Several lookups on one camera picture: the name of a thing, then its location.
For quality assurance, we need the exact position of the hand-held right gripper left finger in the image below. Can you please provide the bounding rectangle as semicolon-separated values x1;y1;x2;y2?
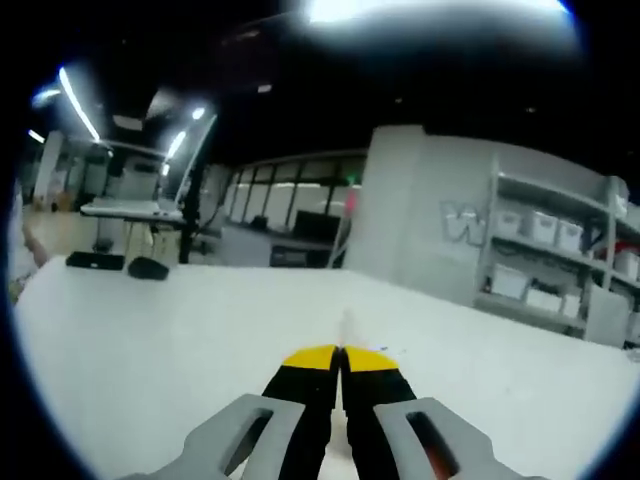
117;343;337;480

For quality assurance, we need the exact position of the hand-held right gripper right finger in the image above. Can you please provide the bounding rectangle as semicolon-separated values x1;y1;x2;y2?
339;344;512;480

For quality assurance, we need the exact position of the clear resealable bag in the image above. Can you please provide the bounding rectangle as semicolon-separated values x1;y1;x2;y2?
335;307;364;349

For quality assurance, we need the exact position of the open laptop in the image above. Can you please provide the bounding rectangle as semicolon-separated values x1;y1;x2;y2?
82;113;220;217

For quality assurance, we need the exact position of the black rounded object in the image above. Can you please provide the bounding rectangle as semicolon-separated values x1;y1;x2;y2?
127;257;171;281

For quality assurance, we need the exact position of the grey office desk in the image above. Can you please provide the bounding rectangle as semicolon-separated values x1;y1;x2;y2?
219;222;346;269

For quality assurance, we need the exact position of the black flat case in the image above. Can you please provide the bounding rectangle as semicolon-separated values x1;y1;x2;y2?
64;251;125;272

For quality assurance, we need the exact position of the black monitor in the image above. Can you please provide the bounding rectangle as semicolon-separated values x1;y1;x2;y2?
294;209;341;239

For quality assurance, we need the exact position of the laptop stand desk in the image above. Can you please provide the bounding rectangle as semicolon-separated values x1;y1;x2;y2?
79;149;209;266

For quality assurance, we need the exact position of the grey cabinet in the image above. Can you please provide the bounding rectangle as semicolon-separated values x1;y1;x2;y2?
584;287;631;346

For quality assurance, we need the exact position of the grey metal shelving unit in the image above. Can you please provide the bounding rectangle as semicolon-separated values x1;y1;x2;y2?
474;149;640;346

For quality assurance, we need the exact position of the row of white storage bins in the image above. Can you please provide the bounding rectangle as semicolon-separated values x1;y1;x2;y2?
492;207;640;321

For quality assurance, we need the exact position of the grey letter wall sign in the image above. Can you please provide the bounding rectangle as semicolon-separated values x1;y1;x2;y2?
439;199;489;246

